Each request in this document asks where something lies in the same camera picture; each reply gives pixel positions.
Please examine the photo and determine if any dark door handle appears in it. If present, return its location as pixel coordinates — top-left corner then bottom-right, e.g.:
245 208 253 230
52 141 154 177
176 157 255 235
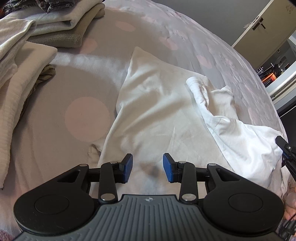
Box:
251 17 266 30

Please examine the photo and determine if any white ribbed folded garment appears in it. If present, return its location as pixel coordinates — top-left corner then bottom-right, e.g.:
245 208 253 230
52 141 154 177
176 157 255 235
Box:
0 42 58 189

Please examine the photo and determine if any dark floral folded garment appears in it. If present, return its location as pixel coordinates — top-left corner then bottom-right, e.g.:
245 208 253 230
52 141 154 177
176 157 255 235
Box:
2 0 103 14

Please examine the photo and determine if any white t-shirt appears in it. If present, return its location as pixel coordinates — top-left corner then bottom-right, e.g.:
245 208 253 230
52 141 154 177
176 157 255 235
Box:
88 46 285 193

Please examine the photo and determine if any olive striped garment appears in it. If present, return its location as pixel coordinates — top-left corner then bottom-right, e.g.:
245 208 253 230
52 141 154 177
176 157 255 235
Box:
20 64 56 121

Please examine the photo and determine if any beige fleece folded garment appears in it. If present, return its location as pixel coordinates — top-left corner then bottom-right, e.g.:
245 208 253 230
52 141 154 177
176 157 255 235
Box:
26 7 105 49

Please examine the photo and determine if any orange lit shelf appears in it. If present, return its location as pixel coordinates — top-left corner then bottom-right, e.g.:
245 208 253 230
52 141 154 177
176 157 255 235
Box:
261 72 277 86

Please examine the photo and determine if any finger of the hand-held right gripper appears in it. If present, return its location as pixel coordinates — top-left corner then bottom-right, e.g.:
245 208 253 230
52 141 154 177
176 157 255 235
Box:
275 136 296 173

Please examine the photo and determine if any grey folded sweatshirt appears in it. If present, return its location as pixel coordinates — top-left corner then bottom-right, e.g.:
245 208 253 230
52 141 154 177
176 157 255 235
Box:
5 0 105 30

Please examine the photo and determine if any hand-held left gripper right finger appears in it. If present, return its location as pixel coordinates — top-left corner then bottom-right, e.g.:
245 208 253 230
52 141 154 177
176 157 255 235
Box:
162 152 241 204

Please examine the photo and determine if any cream door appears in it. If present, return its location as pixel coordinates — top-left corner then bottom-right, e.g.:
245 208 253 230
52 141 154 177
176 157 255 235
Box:
231 0 296 69

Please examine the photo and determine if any person's right hand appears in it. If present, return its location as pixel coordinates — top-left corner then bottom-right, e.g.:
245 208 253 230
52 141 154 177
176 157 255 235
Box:
283 192 296 220

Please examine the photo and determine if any light grey heather garment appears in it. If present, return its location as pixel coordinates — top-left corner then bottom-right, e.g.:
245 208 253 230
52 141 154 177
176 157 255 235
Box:
0 20 37 86

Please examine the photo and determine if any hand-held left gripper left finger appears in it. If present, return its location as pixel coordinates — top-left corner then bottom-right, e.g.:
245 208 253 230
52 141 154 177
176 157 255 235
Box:
57 153 133 204

